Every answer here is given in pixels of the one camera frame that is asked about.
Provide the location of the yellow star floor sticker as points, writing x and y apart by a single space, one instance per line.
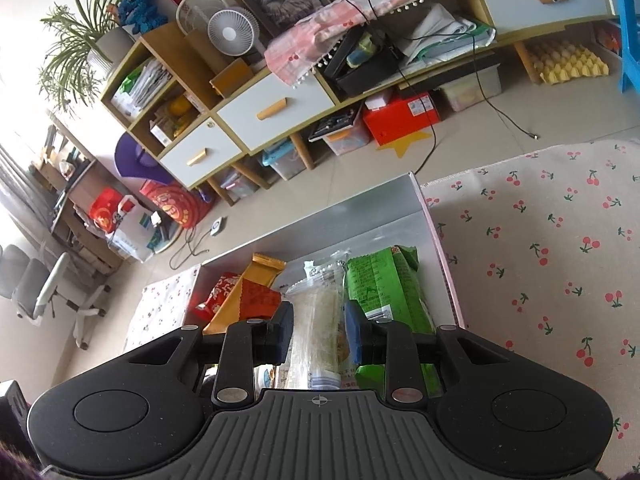
400 146

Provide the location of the red gift bag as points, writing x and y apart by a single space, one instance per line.
105 212

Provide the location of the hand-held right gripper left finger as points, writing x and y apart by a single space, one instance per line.
285 335

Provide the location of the clear bin with black tray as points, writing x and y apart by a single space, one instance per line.
345 140

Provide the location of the small white device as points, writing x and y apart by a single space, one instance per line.
217 226

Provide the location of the small clear bin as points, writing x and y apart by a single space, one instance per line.
240 185

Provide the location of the brown cardboard box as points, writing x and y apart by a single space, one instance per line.
230 77

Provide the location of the red snack packet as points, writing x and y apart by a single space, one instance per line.
220 292

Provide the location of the flat white round fan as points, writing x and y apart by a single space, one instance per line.
192 10

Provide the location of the green snack packet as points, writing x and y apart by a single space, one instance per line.
390 285

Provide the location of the small white box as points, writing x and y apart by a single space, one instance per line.
379 101

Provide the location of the clear bin with blue lid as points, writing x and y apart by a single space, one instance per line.
285 162

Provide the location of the wooden cabinet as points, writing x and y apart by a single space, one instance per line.
165 50

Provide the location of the yellow egg tray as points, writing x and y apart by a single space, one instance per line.
570 65

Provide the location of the potted green plant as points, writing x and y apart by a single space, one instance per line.
75 45

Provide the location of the white office chair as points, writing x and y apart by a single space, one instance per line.
45 290

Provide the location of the pink floral cloth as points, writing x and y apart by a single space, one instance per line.
300 50

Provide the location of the pile of white papers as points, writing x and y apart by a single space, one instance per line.
440 30

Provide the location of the clear storage bin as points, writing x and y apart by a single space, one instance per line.
470 87

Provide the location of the stack of documents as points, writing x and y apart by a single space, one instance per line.
145 85

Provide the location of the purple hat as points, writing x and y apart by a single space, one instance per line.
130 160

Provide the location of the cluttered wooden desk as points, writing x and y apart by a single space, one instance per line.
75 180

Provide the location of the black open case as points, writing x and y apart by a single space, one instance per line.
365 75

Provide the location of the red patterned bag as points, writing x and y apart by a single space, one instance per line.
175 205

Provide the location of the small white desk fan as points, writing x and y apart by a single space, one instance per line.
231 32

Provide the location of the blue plastic stool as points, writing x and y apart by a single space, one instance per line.
631 20

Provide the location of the yellow orange snack packet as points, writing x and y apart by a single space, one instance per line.
265 265

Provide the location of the red cardboard box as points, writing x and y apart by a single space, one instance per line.
400 120

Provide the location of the blue plush toy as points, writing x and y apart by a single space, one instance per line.
142 7

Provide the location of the white paper bag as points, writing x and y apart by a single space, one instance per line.
132 232

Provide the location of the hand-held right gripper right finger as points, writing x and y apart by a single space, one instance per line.
352 335

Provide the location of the yellow bags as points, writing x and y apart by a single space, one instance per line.
182 117

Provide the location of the white pink box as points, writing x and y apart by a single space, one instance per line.
350 220

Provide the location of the clear rice cracker packet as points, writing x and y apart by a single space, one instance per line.
317 320

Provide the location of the orange patterned box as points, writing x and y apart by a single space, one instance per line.
610 40

